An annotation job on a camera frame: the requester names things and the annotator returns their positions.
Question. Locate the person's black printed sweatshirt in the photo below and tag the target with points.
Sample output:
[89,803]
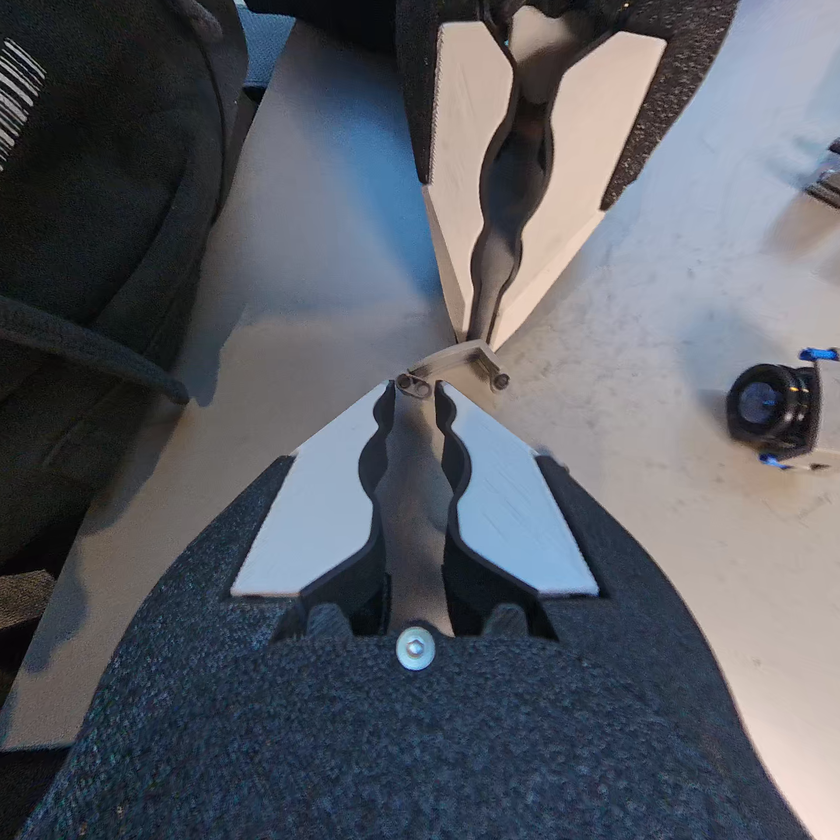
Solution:
[98,197]

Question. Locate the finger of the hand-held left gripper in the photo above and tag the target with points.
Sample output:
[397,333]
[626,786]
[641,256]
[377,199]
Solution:
[459,131]
[584,144]

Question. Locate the grey mesh chair seat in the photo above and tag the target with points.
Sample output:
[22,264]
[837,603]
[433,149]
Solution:
[266,39]

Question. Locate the grey desk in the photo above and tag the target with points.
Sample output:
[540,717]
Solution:
[656,558]

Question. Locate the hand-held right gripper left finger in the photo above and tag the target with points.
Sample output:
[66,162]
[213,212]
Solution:
[308,518]

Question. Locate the grey curved brick panel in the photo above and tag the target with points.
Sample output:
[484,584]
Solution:
[453,358]

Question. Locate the grey brick block assembly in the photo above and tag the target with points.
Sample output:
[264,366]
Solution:
[827,184]

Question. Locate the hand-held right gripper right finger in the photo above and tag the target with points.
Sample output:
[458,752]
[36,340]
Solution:
[518,518]

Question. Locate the grey brick connector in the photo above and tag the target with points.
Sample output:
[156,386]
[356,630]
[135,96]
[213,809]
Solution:
[415,386]

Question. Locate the grey black wheel assembly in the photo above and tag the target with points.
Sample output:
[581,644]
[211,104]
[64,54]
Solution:
[774,407]

